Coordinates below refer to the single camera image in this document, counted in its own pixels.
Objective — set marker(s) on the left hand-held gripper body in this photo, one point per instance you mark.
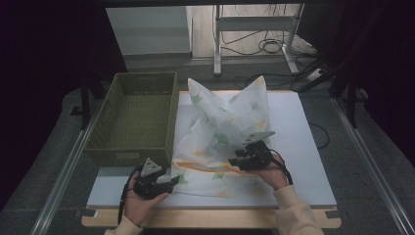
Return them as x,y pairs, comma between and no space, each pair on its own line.
150,186

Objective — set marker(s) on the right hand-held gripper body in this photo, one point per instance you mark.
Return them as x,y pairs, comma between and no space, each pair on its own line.
257,158

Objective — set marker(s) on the white leaf-print laundry bag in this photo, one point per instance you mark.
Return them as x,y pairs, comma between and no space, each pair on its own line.
215,130

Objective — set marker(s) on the green woven basket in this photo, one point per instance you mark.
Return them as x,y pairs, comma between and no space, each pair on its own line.
137,127

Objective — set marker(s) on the person's left hand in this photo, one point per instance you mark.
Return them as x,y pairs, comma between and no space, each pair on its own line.
140,209

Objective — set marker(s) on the person's right hand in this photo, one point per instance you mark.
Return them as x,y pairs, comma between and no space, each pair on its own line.
275,176

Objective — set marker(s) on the white table mat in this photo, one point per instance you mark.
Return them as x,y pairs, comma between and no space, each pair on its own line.
300,163

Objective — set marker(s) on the black tape piece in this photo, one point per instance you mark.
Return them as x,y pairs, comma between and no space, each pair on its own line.
86,213
332,214

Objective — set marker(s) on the white power strip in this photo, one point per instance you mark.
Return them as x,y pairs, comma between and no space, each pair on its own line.
314,75

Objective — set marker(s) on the black stand leg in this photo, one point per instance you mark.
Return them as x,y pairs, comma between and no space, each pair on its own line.
351,103
85,104

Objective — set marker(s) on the white cabinet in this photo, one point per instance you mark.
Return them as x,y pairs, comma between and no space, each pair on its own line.
150,31

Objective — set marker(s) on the dark curtain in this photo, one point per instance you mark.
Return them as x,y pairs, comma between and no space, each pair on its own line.
49,65
385,65

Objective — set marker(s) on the aluminium rail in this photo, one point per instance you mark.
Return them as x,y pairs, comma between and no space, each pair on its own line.
368,156
65,178

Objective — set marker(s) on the white metal stand frame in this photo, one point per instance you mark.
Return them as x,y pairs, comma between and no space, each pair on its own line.
254,23

